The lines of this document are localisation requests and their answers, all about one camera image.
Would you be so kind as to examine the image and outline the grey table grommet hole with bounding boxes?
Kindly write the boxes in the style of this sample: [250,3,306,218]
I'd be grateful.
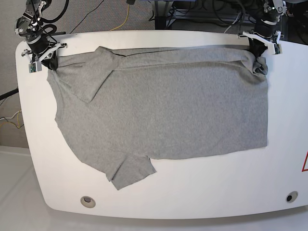
[80,196,96,208]

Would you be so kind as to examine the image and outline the yellow cable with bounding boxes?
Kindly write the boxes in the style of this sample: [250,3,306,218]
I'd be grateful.
[110,4,130,32]

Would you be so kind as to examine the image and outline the black table mount hole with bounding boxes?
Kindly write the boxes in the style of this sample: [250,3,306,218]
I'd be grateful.
[286,191,298,203]

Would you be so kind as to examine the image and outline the grey T-shirt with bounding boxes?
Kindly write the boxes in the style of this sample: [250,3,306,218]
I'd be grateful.
[47,47,268,190]

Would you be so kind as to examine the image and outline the red triangle sticker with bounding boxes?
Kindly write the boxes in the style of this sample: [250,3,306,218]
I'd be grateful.
[302,153,308,172]

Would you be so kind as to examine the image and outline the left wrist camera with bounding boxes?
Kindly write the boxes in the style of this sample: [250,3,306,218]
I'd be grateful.
[268,43,282,55]

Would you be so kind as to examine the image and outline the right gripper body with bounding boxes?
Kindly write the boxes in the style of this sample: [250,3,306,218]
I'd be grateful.
[21,36,67,63]

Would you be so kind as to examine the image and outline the white cable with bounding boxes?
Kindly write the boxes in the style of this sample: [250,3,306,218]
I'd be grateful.
[223,12,242,34]

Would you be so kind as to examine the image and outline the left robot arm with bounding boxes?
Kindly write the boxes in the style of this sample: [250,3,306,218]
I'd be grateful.
[211,0,287,58]

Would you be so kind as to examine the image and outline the black table leg post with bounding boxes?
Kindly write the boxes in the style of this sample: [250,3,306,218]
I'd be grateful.
[154,15,167,30]

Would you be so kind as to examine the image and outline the aluminium frame rail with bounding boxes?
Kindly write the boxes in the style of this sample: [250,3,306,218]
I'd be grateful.
[167,10,256,34]

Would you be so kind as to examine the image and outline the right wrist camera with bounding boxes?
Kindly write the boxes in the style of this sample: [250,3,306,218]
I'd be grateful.
[28,61,42,73]

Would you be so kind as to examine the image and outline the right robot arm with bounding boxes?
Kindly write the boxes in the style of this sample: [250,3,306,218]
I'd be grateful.
[15,0,69,73]

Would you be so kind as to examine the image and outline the black bar behind table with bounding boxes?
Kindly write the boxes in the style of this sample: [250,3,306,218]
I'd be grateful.
[52,32,66,36]

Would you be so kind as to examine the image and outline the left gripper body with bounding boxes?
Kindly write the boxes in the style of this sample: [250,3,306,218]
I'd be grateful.
[238,21,281,46]

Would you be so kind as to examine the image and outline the white and yellow floor cables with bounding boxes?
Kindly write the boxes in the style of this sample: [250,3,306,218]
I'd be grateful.
[0,110,24,129]

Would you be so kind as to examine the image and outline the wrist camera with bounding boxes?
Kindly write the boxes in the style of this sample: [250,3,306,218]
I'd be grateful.
[268,43,282,55]
[28,61,42,73]

